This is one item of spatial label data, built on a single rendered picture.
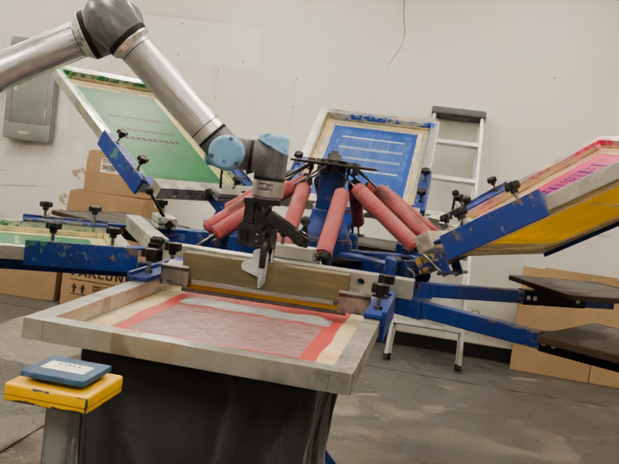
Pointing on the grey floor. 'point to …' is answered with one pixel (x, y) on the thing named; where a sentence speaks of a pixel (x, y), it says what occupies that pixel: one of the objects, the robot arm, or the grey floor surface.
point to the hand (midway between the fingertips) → (264, 282)
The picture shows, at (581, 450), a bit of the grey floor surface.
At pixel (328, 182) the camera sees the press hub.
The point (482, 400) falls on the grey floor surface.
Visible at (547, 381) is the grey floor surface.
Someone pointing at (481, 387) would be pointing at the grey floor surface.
